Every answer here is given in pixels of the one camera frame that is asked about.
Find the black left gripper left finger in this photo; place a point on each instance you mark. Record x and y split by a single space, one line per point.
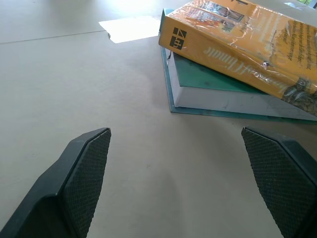
74 183

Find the green hardcover book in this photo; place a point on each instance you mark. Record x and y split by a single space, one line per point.
198 86

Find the yellow plastic-wrapped book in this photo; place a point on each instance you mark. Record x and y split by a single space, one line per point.
247 47

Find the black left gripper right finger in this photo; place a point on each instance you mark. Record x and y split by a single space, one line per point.
280 178

